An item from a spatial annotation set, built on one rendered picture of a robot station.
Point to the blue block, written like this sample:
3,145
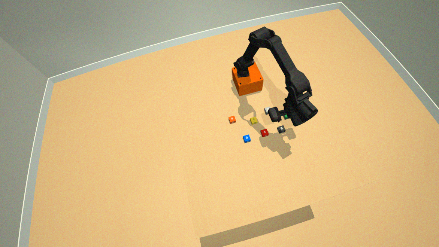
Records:
246,138

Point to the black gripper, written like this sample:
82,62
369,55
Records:
275,114

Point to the yellow block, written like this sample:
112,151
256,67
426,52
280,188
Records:
253,120

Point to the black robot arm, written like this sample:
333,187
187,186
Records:
296,82

